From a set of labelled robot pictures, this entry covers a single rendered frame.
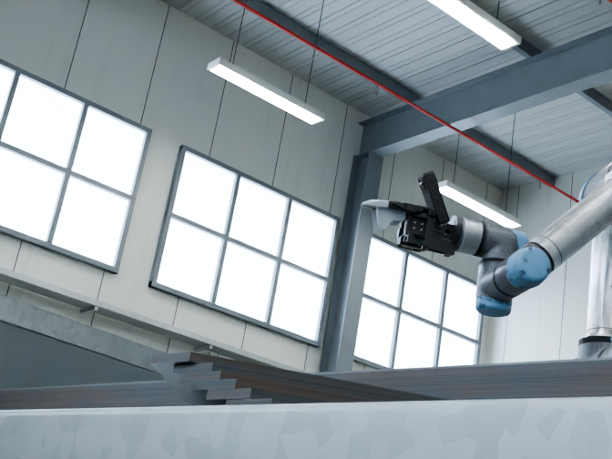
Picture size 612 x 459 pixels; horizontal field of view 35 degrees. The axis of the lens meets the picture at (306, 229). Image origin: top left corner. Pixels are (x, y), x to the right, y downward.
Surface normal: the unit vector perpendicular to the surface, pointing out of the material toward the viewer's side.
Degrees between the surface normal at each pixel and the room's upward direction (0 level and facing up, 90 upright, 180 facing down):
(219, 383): 90
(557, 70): 90
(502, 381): 90
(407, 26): 180
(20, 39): 90
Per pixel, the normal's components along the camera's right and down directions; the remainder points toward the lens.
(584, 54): -0.76, -0.34
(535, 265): 0.24, -0.31
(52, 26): 0.63, -0.18
